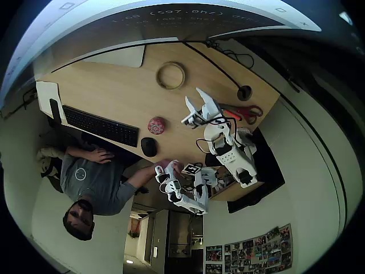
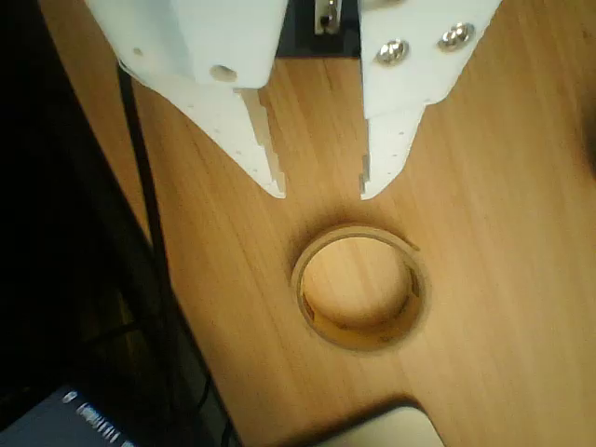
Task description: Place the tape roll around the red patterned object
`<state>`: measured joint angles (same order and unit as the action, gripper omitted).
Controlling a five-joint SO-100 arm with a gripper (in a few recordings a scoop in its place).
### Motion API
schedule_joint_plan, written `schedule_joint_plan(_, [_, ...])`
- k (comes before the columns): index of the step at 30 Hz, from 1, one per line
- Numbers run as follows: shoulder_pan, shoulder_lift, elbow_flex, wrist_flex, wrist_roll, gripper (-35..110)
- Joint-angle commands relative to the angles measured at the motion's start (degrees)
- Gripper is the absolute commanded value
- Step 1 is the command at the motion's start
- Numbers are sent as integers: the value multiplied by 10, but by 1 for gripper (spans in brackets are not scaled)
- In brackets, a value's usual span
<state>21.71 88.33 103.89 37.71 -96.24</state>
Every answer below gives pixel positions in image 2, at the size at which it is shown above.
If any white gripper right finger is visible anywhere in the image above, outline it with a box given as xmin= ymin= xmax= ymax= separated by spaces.
xmin=357 ymin=0 xmax=505 ymax=202

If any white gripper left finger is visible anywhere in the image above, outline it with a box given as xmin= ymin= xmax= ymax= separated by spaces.
xmin=86 ymin=0 xmax=288 ymax=200

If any beige tape roll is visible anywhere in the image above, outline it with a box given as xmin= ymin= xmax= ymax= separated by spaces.
xmin=289 ymin=223 xmax=430 ymax=358

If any silver monitor base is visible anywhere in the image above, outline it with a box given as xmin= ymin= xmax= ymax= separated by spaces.
xmin=319 ymin=404 xmax=446 ymax=447

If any wide curved monitor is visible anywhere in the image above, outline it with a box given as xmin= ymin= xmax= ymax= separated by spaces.
xmin=0 ymin=384 xmax=137 ymax=447

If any thin black cable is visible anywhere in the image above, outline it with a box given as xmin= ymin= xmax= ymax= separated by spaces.
xmin=115 ymin=64 xmax=239 ymax=447

